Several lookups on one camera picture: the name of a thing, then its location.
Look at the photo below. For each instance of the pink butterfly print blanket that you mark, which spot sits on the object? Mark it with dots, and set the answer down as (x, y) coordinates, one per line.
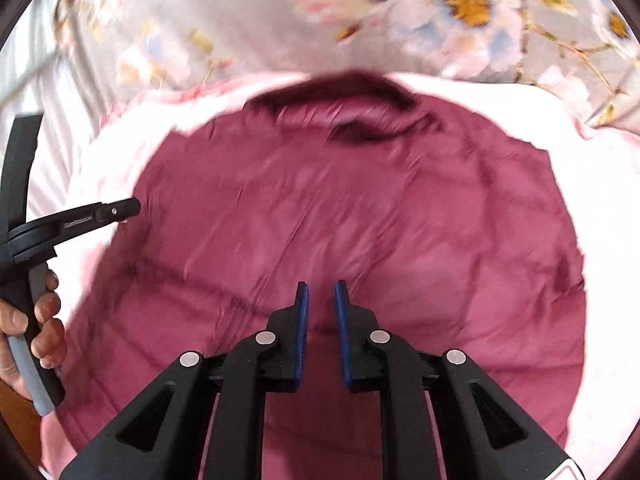
(600, 210)

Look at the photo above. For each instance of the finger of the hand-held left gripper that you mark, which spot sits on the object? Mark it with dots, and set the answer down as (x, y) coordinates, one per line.
(117, 209)

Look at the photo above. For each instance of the silver satin curtain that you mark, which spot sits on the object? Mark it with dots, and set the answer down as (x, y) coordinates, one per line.
(55, 125)

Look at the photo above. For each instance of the grey metal rail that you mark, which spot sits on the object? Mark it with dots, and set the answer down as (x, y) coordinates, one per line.
(25, 77)

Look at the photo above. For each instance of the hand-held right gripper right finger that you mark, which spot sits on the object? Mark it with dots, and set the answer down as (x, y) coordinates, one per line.
(342, 320)

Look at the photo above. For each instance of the person's left hand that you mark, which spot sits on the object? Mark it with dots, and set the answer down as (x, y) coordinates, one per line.
(47, 340)

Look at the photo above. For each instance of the maroon quilted jacket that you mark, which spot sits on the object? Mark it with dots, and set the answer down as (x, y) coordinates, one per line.
(350, 220)

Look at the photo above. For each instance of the grey floral blanket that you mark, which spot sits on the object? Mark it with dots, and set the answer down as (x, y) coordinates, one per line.
(240, 20)

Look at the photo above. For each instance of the person's left forearm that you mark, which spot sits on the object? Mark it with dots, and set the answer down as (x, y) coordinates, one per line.
(20, 425)

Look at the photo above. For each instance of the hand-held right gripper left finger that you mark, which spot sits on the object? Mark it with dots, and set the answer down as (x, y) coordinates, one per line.
(302, 320)

